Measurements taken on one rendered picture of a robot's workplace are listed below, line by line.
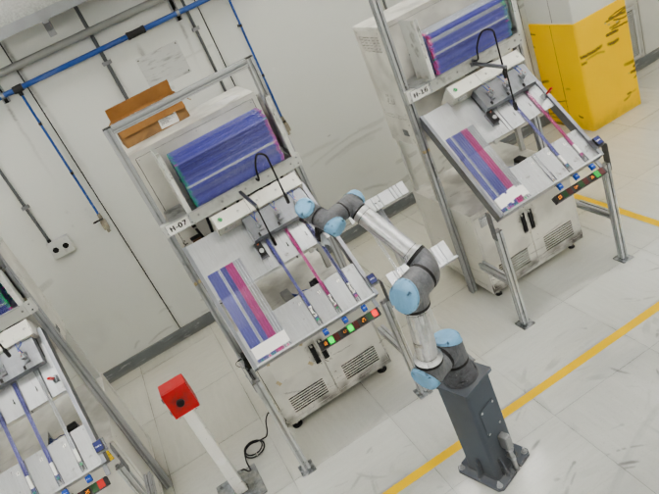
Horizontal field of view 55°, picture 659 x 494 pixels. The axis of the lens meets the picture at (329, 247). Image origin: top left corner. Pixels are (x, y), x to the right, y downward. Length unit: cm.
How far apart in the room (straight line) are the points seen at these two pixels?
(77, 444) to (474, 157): 239
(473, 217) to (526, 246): 46
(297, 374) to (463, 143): 153
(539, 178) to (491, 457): 146
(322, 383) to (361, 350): 29
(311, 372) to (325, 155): 200
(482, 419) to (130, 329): 297
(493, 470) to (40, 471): 199
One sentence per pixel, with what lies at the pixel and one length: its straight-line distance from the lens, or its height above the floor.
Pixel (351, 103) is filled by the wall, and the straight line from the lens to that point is 499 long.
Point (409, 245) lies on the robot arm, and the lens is 236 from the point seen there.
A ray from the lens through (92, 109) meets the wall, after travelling 454.
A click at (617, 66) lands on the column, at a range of 576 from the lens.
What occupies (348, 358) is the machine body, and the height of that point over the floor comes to 25.
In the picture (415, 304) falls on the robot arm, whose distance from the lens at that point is 224.
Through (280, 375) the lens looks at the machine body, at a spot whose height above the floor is 39.
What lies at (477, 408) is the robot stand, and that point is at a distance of 278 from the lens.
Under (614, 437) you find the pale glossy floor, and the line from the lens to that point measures 316.
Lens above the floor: 240
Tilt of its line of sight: 27 degrees down
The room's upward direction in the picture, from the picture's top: 25 degrees counter-clockwise
